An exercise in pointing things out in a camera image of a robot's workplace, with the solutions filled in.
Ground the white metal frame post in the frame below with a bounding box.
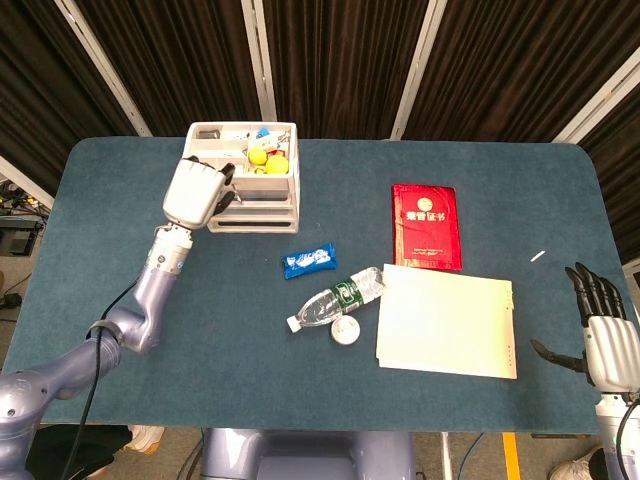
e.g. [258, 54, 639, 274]
[0, 154, 55, 209]
[53, 0, 153, 137]
[389, 0, 449, 140]
[552, 47, 640, 144]
[240, 0, 278, 123]

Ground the white sneaker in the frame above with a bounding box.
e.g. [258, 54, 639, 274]
[548, 447, 609, 480]
[127, 424, 166, 454]

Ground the lavender robot torso base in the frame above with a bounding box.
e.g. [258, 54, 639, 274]
[199, 428, 416, 480]

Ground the red certificate booklet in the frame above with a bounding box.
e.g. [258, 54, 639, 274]
[390, 183, 464, 272]

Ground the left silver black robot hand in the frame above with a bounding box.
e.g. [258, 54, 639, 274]
[162, 155, 236, 231]

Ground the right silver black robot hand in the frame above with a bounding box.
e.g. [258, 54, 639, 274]
[529, 262, 640, 391]

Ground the clear water bottle green label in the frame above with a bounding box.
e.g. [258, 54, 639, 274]
[286, 266, 389, 334]

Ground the cream file folder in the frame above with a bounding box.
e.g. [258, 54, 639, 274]
[375, 263, 518, 381]

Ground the clear round container of paperclips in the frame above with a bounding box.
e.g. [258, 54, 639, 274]
[330, 315, 360, 346]

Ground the blue snack packet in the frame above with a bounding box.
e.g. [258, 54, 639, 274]
[282, 242, 337, 280]

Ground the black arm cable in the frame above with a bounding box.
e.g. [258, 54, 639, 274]
[62, 279, 146, 480]

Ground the white plastic drawer organizer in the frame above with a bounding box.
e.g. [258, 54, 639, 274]
[182, 121, 301, 235]

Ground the blue floor cable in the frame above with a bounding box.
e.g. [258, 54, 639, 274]
[459, 432, 486, 480]

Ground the dark brown curtain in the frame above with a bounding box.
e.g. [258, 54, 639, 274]
[0, 0, 640, 261]

